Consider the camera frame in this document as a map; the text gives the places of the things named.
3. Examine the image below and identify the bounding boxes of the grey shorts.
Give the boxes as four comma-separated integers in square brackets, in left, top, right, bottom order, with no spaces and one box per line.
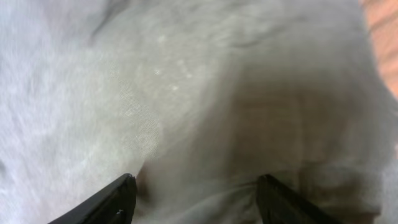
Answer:
[1,0,397,223]

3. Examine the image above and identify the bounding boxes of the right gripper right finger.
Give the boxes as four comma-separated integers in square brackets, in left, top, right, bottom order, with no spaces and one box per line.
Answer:
[256,175,341,224]

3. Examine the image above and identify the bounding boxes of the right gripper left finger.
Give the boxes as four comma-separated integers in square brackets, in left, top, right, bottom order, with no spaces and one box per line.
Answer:
[50,173,137,224]

